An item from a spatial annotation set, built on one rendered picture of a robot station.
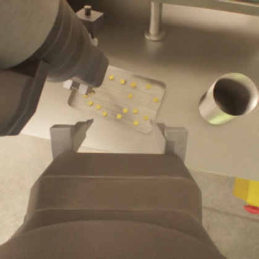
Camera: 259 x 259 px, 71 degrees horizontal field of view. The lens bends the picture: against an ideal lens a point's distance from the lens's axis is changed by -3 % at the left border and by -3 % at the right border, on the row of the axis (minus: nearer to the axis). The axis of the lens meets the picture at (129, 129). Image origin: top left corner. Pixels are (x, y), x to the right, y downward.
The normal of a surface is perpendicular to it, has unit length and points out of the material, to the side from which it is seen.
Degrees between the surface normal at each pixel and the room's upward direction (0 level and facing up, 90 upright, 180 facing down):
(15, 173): 0
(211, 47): 0
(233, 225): 0
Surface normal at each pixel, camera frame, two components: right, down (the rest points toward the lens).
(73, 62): 0.78, 0.62
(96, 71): 0.83, 0.33
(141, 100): -0.09, -0.13
